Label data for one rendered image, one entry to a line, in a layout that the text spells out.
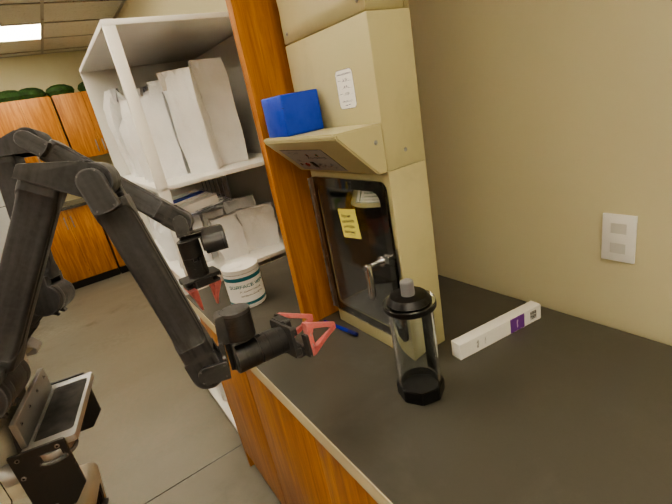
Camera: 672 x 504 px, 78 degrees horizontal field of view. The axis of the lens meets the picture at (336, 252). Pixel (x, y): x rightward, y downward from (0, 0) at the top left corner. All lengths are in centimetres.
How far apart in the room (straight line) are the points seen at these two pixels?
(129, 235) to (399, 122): 56
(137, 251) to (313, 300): 66
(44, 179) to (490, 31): 102
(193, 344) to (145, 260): 17
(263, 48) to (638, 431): 113
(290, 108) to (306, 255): 45
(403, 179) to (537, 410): 53
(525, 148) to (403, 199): 40
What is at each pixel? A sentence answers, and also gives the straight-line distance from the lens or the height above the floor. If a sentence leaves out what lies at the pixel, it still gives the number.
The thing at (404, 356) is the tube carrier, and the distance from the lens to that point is 89.
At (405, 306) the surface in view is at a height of 117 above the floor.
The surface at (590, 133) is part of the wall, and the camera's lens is 112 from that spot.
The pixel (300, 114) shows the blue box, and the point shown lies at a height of 155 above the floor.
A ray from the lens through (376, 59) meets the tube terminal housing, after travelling 88.
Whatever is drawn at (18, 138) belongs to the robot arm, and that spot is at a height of 162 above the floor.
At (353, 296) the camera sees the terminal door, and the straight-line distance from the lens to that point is 115.
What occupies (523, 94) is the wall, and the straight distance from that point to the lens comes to 119.
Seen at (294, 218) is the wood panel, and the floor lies 128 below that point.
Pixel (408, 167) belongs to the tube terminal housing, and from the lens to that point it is 93.
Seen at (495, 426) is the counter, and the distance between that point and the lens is 92.
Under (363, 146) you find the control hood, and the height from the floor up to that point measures 147.
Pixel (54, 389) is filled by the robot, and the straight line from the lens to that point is 127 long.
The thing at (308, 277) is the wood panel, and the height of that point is 109.
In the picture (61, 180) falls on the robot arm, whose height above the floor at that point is 153.
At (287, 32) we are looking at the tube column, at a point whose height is 174.
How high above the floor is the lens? 157
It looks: 20 degrees down
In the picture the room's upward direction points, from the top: 11 degrees counter-clockwise
